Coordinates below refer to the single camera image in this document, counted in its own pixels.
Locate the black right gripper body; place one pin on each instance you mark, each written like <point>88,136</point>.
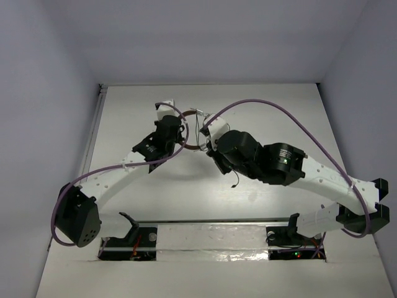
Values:
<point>224,164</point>

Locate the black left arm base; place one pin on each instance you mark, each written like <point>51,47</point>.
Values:
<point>139,244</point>

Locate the aluminium rail front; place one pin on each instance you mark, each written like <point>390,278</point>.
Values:
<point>217,221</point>

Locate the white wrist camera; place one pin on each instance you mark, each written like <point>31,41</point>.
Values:
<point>214,129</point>
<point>165,108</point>

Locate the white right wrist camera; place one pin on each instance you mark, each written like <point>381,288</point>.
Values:
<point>214,129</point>

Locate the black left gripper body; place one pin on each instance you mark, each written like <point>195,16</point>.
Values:
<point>175,125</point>

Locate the brown silver headphones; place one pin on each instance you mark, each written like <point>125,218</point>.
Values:
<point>197,146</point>

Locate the white front cover panel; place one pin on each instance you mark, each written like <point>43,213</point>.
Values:
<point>351,269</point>

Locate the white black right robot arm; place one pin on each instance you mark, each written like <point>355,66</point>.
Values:
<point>356,204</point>

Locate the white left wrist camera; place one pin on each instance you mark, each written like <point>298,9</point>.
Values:
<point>165,108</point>

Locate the aluminium rail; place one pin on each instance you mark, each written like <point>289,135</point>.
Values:
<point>86,160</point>
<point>217,221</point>

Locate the aluminium rail left side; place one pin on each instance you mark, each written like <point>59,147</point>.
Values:
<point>86,160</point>

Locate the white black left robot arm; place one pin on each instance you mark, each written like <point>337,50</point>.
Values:
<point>76,217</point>

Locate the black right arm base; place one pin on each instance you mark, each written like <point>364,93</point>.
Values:
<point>286,244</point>

